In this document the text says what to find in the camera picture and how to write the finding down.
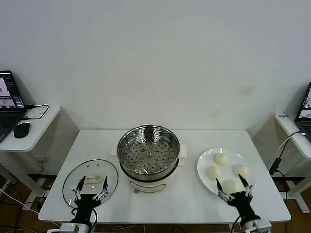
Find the black open laptop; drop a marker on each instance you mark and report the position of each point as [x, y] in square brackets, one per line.
[9, 116]
[305, 121]

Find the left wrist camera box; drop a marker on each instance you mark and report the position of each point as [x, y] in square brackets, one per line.
[69, 228]

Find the perforated steel steamer basket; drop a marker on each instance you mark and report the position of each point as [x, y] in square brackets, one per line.
[136, 155]

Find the white steamed baozi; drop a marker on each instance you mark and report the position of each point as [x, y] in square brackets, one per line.
[230, 186]
[220, 160]
[212, 171]
[243, 168]

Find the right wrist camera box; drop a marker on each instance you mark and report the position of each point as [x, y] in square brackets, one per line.
[262, 224]

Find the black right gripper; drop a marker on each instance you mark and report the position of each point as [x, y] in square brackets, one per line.
[243, 204]

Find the round white plate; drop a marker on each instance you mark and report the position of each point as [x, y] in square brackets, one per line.
[230, 155]

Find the round glass pot lid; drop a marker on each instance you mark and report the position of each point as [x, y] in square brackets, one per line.
[73, 179]

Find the white side table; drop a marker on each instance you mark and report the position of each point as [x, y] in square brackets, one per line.
[36, 136]
[289, 126]

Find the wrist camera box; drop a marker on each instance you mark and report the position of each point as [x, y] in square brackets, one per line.
[69, 228]
[262, 224]

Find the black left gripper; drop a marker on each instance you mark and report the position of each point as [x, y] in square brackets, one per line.
[85, 204]

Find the white table leg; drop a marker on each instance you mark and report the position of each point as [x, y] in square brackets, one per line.
[231, 228]

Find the cream electric cooker base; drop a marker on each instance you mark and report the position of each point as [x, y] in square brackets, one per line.
[148, 187]

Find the black computer mouse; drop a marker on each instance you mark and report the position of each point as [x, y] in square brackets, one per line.
[22, 129]

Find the white wall outlet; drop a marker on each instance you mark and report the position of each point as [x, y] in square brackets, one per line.
[41, 160]

